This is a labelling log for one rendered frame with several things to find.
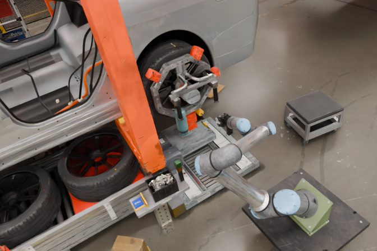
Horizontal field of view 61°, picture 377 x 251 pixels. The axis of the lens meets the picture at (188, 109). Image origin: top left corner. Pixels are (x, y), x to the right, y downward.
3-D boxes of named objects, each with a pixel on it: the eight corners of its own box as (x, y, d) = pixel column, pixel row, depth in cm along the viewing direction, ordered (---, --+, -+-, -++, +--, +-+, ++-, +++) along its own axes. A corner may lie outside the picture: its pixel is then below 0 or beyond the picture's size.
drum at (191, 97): (189, 89, 276) (186, 75, 267) (202, 100, 261) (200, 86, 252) (175, 95, 272) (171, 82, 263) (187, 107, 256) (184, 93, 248)
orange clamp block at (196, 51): (195, 56, 263) (199, 46, 260) (200, 60, 258) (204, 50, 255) (188, 55, 259) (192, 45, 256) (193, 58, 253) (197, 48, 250)
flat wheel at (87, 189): (111, 135, 322) (104, 118, 307) (155, 164, 282) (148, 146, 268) (54, 178, 288) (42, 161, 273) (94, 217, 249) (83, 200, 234)
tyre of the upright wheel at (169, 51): (208, 49, 298) (149, 29, 257) (223, 58, 281) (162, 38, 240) (182, 109, 318) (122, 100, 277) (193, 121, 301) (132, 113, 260)
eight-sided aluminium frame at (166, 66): (210, 98, 295) (203, 46, 261) (215, 101, 290) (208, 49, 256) (159, 123, 278) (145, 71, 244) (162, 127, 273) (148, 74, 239)
